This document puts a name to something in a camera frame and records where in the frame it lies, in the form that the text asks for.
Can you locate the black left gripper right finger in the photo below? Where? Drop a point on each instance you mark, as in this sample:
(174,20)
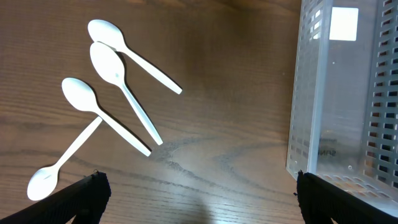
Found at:
(323,203)

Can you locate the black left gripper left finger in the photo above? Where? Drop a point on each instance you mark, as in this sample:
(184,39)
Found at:
(82,202)

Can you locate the white plastic spoon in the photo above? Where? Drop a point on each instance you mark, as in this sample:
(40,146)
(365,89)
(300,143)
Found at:
(111,69)
(110,35)
(81,96)
(44,181)

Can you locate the clear perforated plastic basket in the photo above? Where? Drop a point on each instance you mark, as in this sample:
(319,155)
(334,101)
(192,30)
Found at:
(343,124)

